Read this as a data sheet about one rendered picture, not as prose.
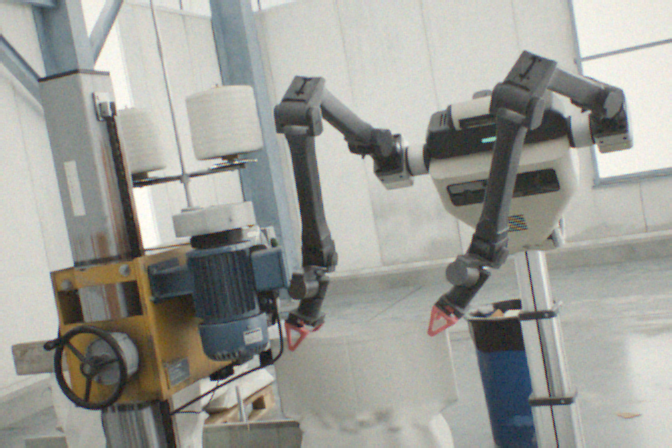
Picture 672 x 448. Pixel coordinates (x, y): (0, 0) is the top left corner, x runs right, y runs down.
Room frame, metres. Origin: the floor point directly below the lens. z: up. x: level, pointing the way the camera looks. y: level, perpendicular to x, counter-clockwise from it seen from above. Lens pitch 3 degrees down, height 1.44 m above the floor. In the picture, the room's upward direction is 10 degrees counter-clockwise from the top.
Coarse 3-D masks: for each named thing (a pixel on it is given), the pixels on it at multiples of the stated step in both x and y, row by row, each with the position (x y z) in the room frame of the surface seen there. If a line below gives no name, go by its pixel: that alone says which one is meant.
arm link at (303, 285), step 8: (328, 256) 2.22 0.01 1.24; (336, 256) 2.23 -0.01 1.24; (304, 264) 2.26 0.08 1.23; (328, 264) 2.22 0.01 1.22; (336, 264) 2.24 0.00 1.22; (296, 272) 2.18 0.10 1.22; (304, 272) 2.18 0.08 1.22; (312, 272) 2.19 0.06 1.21; (320, 272) 2.21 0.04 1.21; (328, 272) 2.22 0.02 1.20; (296, 280) 2.17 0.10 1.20; (304, 280) 2.16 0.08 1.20; (312, 280) 2.19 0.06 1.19; (296, 288) 2.17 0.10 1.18; (304, 288) 2.16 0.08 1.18; (312, 288) 2.18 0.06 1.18; (296, 296) 2.17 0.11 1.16; (304, 296) 2.16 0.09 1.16; (312, 296) 2.21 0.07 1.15
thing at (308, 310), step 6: (300, 300) 2.26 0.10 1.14; (306, 300) 2.24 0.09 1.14; (312, 300) 2.23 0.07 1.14; (318, 300) 2.24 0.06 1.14; (300, 306) 2.25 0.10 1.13; (306, 306) 2.24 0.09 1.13; (312, 306) 2.24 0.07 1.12; (318, 306) 2.24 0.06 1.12; (294, 312) 2.24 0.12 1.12; (300, 312) 2.25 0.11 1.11; (306, 312) 2.24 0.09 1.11; (312, 312) 2.24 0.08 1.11; (318, 312) 2.26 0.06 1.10; (294, 318) 2.23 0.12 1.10; (300, 318) 2.22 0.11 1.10; (306, 318) 2.23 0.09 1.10; (312, 318) 2.24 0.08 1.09; (318, 318) 2.26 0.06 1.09
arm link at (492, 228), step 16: (496, 112) 1.94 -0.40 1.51; (512, 112) 1.94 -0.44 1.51; (528, 112) 1.88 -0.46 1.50; (512, 128) 1.91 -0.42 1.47; (528, 128) 1.89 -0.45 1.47; (496, 144) 1.96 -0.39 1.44; (512, 144) 1.93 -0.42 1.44; (496, 160) 1.97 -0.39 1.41; (512, 160) 1.96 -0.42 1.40; (496, 176) 1.98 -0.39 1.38; (512, 176) 1.99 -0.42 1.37; (496, 192) 2.00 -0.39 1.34; (512, 192) 2.02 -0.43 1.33; (496, 208) 2.01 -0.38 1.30; (480, 224) 2.06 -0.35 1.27; (496, 224) 2.03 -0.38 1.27; (480, 240) 2.08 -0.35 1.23; (496, 240) 2.05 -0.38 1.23
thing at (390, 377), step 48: (336, 336) 2.31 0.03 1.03; (384, 336) 2.15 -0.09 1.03; (432, 336) 2.16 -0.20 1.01; (288, 384) 2.29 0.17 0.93; (336, 384) 2.18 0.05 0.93; (384, 384) 2.15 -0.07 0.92; (432, 384) 2.16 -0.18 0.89; (336, 432) 2.19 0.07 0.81; (384, 432) 2.15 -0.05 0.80; (432, 432) 2.12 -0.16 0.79
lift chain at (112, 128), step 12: (108, 120) 1.98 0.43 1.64; (108, 132) 1.98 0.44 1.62; (120, 144) 1.99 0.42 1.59; (120, 156) 1.99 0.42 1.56; (120, 168) 1.97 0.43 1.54; (120, 180) 1.97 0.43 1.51; (120, 192) 1.98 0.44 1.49; (132, 216) 1.98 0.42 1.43; (132, 228) 1.97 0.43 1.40; (132, 240) 1.97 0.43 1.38; (132, 252) 1.97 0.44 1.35; (168, 408) 1.99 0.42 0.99; (168, 420) 1.98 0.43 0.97; (168, 432) 1.97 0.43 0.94; (168, 444) 1.98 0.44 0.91
